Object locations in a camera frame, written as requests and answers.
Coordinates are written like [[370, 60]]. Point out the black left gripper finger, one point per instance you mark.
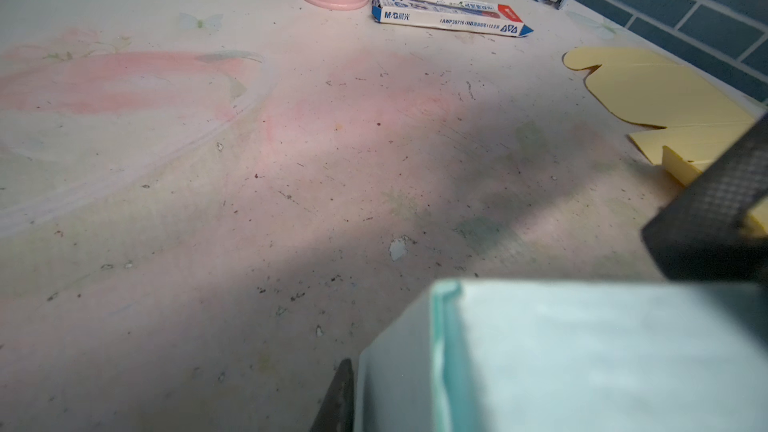
[[337, 409]]

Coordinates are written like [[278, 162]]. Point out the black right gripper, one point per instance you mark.
[[701, 235]]

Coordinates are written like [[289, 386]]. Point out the light blue paper box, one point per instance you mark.
[[518, 355]]

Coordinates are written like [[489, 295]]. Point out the yellow flat paper box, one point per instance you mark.
[[692, 123]]

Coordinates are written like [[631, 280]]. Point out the white blue pencil box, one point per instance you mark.
[[453, 15]]

